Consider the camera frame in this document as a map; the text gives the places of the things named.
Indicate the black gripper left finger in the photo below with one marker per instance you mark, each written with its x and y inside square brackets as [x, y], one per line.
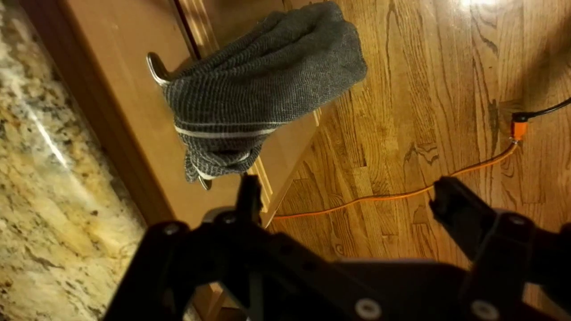
[248, 199]

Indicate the granite countertop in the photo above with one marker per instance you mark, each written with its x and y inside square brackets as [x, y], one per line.
[41, 197]

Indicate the gray striped hand towel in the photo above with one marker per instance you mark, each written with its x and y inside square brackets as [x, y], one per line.
[268, 77]

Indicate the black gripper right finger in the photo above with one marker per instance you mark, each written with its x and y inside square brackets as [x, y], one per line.
[461, 208]

